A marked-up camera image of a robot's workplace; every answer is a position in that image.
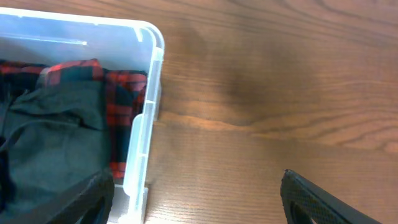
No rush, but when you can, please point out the large black garment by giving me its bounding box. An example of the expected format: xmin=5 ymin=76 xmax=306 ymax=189
xmin=1 ymin=81 xmax=111 ymax=223

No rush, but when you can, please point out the red plaid flannel shirt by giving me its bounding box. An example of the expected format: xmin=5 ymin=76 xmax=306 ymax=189
xmin=1 ymin=59 xmax=147 ymax=179

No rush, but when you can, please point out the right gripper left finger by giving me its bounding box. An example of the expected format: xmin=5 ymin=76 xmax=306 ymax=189
xmin=3 ymin=169 xmax=114 ymax=224

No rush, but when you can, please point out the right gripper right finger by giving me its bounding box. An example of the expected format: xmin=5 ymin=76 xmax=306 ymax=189
xmin=280 ymin=169 xmax=380 ymax=224

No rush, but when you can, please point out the clear plastic storage bin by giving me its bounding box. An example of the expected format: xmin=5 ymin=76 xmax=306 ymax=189
xmin=1 ymin=7 xmax=165 ymax=223

